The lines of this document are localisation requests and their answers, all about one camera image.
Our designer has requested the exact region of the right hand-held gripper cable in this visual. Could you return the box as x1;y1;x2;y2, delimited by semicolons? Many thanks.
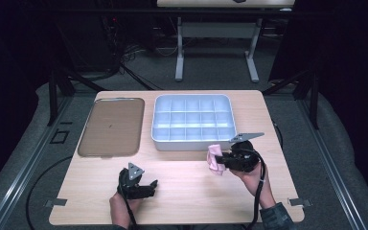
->
242;148;267;230

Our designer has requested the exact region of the person's right hand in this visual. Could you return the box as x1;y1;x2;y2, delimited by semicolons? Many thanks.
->
230;161;270;197

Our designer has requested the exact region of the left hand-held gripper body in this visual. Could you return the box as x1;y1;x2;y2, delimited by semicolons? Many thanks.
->
117;162;146;200

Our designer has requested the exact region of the aluminium floor rail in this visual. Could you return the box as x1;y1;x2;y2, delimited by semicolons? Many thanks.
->
0;95;75;230
296;99;368;230

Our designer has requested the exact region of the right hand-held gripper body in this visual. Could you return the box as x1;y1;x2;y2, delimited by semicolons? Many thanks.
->
228;131;265;173

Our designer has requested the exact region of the white divided storage box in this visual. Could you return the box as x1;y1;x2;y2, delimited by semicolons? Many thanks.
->
150;93;238;152

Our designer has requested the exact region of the white desk with metal legs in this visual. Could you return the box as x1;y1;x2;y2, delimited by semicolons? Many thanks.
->
156;0;297;83

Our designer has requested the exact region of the brown tray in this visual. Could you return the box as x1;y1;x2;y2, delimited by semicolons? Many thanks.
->
77;97;146;159

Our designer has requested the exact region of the pink sock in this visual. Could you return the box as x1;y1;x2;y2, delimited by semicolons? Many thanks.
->
206;144;227;176

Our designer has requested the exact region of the black floor cable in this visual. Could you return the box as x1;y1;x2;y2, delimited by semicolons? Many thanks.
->
25;155;75;230

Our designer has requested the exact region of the left hand-held gripper cable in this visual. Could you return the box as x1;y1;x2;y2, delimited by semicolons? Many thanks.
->
118;178;139;230

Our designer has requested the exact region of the person's left hand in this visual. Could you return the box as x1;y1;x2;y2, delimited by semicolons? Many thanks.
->
108;191;142;230

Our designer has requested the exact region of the bundle of background cables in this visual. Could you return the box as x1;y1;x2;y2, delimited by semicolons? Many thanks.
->
100;13;162;91

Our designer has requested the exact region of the hand-held gripper cable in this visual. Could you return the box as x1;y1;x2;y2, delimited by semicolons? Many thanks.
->
118;178;139;230
242;148;267;230

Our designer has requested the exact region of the black metal frame stand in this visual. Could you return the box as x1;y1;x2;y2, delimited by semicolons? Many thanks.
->
262;67;320;130
46;66;108;127

